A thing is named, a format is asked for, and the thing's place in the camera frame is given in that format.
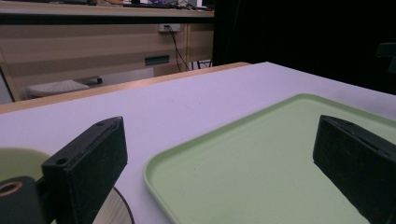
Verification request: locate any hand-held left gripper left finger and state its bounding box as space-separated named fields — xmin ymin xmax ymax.
xmin=41 ymin=116 xmax=129 ymax=224

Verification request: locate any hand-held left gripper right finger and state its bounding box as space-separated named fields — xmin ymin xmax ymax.
xmin=312 ymin=114 xmax=396 ymax=224

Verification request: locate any round wooden board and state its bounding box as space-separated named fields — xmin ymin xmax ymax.
xmin=92 ymin=186 xmax=135 ymax=224

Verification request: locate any pale green bowl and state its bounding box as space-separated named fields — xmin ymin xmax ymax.
xmin=0 ymin=147 xmax=51 ymax=183

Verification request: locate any white mesh chair seat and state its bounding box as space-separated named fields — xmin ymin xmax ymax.
xmin=25 ymin=79 xmax=91 ymax=99

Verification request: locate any light green plastic tray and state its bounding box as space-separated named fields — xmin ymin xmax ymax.
xmin=143 ymin=93 xmax=396 ymax=224

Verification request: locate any wooden desk with drawers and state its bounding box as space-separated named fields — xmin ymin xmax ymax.
xmin=0 ymin=0 xmax=216 ymax=102

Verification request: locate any black curtain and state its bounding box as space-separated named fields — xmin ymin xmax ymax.
xmin=212 ymin=0 xmax=396 ymax=95

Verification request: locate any black cable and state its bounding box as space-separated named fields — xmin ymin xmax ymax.
xmin=167 ymin=25 xmax=191 ymax=73

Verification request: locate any white wall socket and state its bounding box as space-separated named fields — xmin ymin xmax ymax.
xmin=158 ymin=23 xmax=181 ymax=33

